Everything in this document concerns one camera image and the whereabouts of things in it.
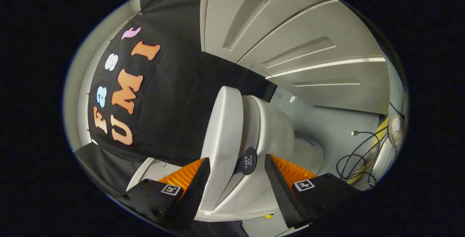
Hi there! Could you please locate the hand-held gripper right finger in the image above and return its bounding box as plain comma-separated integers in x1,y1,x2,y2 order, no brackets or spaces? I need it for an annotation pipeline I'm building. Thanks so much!
264,154,364,229

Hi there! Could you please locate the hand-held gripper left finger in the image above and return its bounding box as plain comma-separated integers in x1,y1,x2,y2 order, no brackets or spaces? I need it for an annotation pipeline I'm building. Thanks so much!
118,157,211,230

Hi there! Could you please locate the black round lid tab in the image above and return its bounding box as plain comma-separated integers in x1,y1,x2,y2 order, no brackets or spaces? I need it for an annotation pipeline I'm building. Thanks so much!
234,147,258,175

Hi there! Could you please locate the white toilet seat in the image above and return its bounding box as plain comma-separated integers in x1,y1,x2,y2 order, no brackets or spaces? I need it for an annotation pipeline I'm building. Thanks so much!
218,95,260,208

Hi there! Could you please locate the black backdrop cloth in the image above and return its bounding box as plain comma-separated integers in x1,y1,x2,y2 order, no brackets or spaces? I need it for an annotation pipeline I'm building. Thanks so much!
74,0,278,237

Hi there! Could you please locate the pale round disc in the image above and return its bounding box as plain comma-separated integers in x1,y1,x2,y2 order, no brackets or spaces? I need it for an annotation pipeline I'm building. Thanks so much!
388,115,406,147

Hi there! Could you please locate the white drawer cabinet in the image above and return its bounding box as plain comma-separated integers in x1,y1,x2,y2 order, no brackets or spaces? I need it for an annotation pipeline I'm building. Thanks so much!
200,0,391,115

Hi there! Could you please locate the black cable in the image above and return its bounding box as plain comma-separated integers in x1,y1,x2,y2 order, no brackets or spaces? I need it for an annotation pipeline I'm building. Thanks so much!
336,130,391,188

